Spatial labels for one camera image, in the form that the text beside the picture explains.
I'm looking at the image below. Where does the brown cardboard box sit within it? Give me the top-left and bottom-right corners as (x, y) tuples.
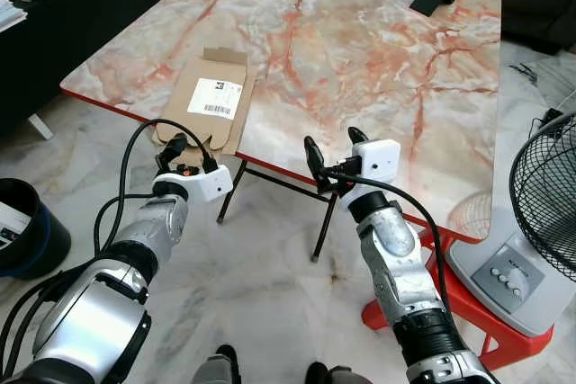
(150, 46), (258, 156)

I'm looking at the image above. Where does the black rubbish bin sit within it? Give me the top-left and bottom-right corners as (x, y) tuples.
(0, 177), (73, 280)

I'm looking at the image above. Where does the white console leg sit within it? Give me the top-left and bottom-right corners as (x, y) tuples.
(26, 112), (56, 141)

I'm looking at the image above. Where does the black low television console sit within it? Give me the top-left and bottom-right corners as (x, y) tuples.
(0, 0), (219, 138)

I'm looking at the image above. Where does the red plastic stool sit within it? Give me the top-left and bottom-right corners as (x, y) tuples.
(362, 226), (555, 372)

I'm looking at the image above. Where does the grey robot right leg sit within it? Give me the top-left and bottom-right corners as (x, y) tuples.
(304, 361), (375, 384)

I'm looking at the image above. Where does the grey robot leg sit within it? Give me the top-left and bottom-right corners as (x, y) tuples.
(192, 344), (242, 384)
(304, 361), (375, 384)

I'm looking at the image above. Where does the grey fan with black grille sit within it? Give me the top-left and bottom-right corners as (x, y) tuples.
(447, 111), (576, 339)

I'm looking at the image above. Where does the grey robot left leg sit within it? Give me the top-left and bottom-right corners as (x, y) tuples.
(192, 344), (242, 384)

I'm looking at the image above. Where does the stack of white papers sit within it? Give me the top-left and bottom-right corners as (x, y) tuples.
(0, 0), (29, 35)

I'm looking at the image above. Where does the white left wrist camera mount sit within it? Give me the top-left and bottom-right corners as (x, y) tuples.
(166, 165), (234, 204)

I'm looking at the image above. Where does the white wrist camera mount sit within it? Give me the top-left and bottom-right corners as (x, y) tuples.
(166, 165), (234, 204)
(357, 138), (402, 186)

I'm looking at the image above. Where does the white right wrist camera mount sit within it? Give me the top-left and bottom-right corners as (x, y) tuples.
(357, 138), (402, 186)

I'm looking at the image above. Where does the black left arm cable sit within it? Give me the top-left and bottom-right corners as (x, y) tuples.
(94, 119), (222, 259)

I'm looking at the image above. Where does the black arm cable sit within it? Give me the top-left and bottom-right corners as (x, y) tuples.
(324, 166), (451, 315)
(94, 119), (222, 259)

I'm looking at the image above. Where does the black metal table leg frame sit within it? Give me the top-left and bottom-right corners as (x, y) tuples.
(215, 157), (340, 264)

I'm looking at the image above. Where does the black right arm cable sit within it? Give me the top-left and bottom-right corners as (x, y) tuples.
(324, 166), (451, 315)

